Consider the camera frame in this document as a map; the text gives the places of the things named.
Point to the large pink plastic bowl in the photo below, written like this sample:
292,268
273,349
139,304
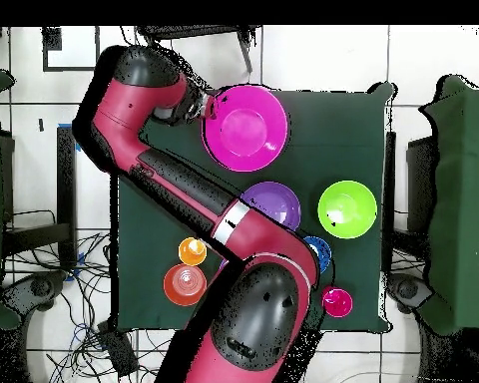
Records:
245,127

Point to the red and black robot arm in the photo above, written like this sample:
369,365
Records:
263,239

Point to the black stool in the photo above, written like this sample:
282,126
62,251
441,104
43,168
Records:
207,31

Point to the dark green tablecloth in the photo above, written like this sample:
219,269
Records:
335,139

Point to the orange plastic cup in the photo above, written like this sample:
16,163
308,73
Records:
191,251

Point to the black metal stand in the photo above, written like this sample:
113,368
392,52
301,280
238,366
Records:
66,179

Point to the light green plastic bowl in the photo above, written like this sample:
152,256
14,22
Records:
347,209

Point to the small red-orange plastic bowl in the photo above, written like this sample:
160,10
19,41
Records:
185,285

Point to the blue plastic bowl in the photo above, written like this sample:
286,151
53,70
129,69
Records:
323,251

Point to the red plastic cup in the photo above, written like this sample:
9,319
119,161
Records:
337,303

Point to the black power brick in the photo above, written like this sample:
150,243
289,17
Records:
117,351

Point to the black floor frame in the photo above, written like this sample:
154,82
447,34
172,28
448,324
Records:
52,40

